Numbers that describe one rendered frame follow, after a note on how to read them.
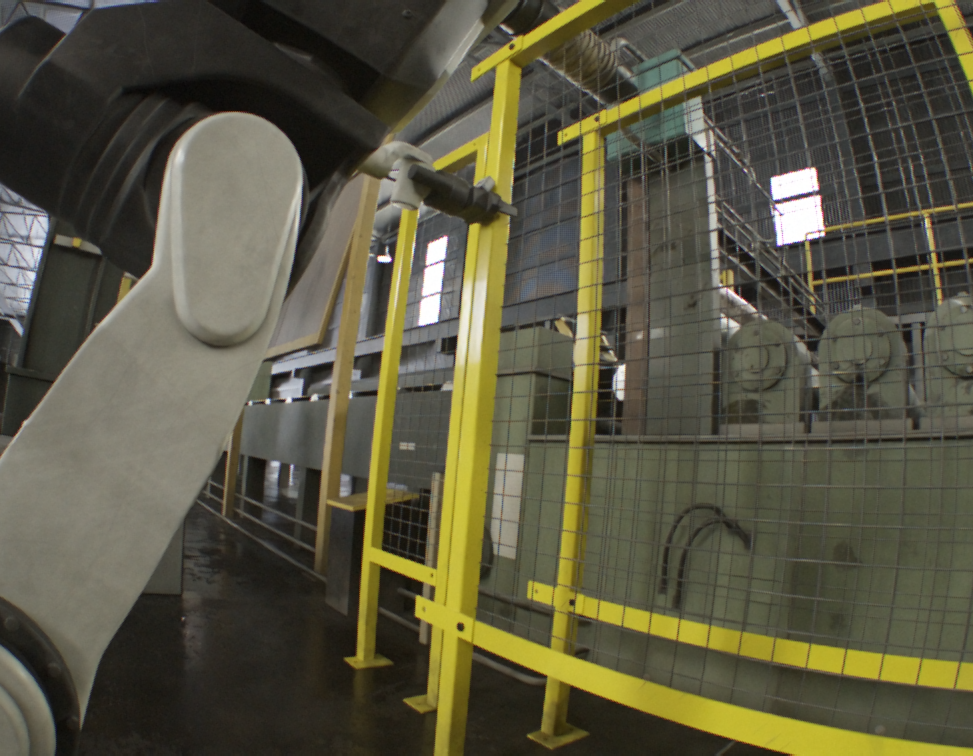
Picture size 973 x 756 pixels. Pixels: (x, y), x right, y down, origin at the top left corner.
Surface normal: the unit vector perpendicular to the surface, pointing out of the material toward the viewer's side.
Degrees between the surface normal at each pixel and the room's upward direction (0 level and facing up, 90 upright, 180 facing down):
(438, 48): 108
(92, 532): 90
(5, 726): 90
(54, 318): 90
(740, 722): 90
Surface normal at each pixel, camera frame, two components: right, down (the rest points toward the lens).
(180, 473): 0.34, 0.22
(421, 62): 0.76, 0.59
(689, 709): -0.76, -0.17
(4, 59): 0.59, 0.00
